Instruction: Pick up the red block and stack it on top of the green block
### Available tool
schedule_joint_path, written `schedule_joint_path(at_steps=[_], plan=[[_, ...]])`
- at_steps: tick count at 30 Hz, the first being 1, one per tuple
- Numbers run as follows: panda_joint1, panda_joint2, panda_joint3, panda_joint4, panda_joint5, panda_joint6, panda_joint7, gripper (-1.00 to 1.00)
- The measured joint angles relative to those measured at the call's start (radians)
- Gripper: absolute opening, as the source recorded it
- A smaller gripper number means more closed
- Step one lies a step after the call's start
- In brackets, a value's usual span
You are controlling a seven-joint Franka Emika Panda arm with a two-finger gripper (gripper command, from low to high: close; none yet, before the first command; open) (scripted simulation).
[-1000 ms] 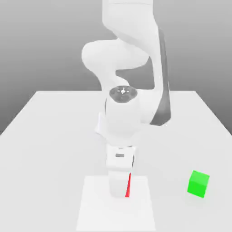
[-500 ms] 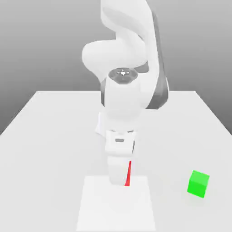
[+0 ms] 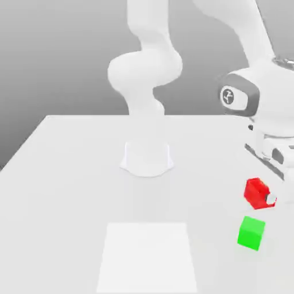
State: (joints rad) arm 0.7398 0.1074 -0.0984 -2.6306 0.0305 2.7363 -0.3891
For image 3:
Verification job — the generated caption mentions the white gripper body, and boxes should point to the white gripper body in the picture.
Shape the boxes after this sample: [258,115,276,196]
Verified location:
[243,142,294,204]

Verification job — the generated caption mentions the small red cube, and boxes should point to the small red cube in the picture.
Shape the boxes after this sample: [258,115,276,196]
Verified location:
[243,177,276,210]

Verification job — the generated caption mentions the small green cube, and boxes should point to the small green cube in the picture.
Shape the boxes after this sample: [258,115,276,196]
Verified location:
[237,215,266,252]

